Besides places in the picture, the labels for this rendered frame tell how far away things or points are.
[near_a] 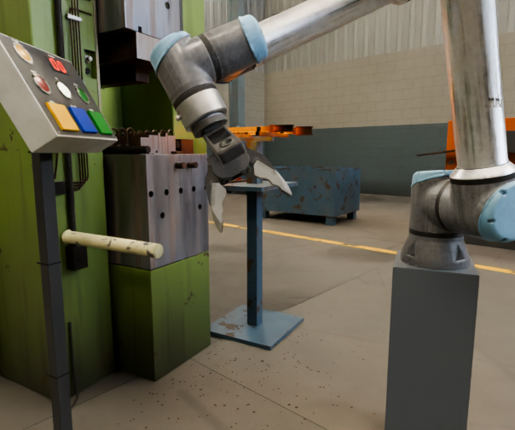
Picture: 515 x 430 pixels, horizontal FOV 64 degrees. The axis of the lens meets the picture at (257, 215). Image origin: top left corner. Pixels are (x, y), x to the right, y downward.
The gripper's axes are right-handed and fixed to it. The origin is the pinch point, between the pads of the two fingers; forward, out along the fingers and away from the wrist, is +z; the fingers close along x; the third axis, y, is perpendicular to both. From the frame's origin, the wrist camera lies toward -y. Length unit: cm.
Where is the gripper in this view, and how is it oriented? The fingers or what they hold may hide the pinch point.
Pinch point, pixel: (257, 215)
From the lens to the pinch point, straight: 76.5
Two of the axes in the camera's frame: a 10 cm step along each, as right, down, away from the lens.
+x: -8.8, 4.6, -1.0
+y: -0.8, 0.5, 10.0
